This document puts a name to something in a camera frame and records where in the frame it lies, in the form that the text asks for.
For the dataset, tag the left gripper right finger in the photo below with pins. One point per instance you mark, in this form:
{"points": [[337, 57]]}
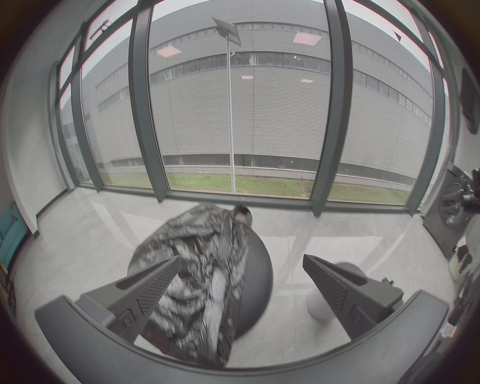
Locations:
{"points": [[337, 288]]}

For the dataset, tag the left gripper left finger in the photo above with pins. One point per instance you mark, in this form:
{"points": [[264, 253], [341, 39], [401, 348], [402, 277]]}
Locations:
{"points": [[150, 288]]}

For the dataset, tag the black plastic bag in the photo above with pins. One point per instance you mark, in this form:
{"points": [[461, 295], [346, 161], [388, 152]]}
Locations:
{"points": [[195, 262]]}

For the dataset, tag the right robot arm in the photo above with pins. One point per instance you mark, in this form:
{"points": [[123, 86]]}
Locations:
{"points": [[468, 197]]}

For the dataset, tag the white trash bin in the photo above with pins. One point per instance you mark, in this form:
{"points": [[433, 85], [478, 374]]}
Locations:
{"points": [[318, 309]]}

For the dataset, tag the white plastic laundry basket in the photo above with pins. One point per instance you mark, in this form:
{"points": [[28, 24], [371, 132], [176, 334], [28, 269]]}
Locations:
{"points": [[455, 262]]}

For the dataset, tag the window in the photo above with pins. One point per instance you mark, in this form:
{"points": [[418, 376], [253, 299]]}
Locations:
{"points": [[337, 112]]}

